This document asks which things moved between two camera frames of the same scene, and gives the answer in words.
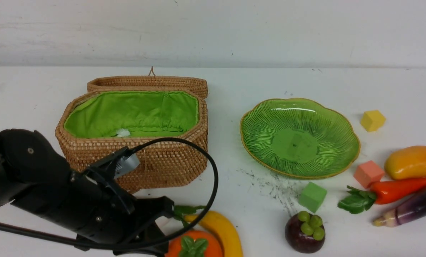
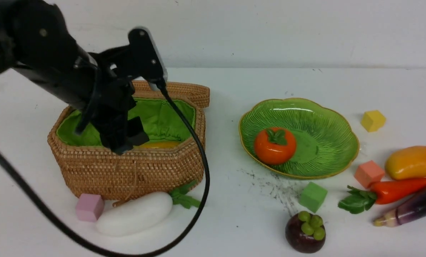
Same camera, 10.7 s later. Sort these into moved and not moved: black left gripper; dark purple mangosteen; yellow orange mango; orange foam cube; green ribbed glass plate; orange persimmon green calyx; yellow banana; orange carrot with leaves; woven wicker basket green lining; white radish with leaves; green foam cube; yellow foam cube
Moved: black left gripper; orange persimmon green calyx; yellow banana; white radish with leaves
Not moved: woven wicker basket green lining; yellow orange mango; green foam cube; orange carrot with leaves; orange foam cube; yellow foam cube; dark purple mangosteen; green ribbed glass plate
